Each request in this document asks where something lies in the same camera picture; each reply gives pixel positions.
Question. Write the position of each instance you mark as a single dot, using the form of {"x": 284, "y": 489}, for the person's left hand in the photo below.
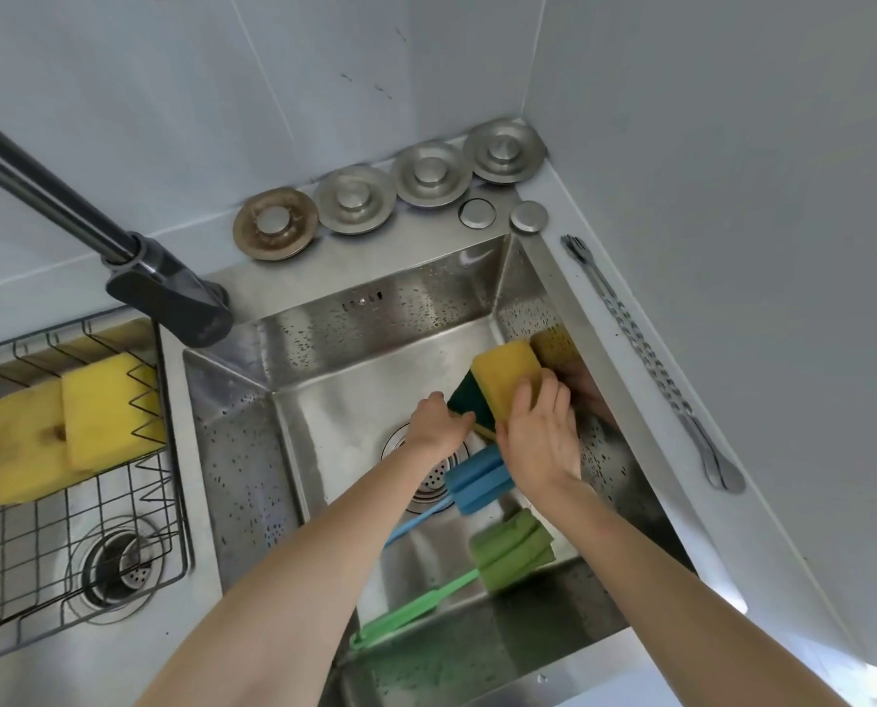
{"x": 434, "y": 427}

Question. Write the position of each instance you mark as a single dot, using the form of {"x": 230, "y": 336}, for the person's right hand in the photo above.
{"x": 545, "y": 441}

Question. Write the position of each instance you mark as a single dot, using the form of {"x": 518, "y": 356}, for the yellow sponge green backing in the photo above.
{"x": 103, "y": 412}
{"x": 471, "y": 401}
{"x": 501, "y": 371}

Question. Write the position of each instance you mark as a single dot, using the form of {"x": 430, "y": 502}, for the blue sponge brush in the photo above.
{"x": 479, "y": 482}

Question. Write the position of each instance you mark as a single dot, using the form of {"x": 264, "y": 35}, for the green sponge brush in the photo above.
{"x": 512, "y": 552}

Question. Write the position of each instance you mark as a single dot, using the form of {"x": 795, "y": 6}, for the stained yellow sponge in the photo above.
{"x": 22, "y": 449}

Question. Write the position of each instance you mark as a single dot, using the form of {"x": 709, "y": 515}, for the person's left forearm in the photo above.
{"x": 298, "y": 581}

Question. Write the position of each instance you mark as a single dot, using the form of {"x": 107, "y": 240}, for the person's right forearm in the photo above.
{"x": 666, "y": 581}

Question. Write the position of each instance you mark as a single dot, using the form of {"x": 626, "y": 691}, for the steel drain strainer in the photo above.
{"x": 396, "y": 443}
{"x": 118, "y": 574}

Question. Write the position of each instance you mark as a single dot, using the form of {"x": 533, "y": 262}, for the stainless steel double sink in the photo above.
{"x": 350, "y": 404}

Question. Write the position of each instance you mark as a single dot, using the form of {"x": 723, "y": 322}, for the small round steel cap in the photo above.
{"x": 476, "y": 213}
{"x": 529, "y": 217}

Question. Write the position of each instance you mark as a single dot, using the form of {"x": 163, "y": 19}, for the steel round drain cover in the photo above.
{"x": 432, "y": 174}
{"x": 353, "y": 200}
{"x": 504, "y": 150}

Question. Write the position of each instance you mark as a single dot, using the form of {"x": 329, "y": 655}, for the rusty round drain cover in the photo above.
{"x": 275, "y": 224}

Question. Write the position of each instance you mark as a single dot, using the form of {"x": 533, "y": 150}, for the dark grey gooseneck faucet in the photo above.
{"x": 173, "y": 294}

